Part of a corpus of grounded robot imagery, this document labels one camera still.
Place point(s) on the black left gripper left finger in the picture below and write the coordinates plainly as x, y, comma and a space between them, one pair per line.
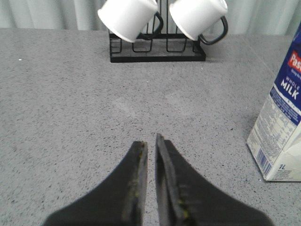
118, 201

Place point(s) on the black wire mug rack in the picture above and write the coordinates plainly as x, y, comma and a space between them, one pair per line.
169, 45

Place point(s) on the blue white milk carton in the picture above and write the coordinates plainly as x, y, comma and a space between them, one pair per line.
275, 139

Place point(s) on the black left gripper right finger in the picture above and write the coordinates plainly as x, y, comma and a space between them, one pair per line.
185, 198

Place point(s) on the white enamel mug black handle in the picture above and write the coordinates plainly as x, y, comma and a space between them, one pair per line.
193, 17
127, 18

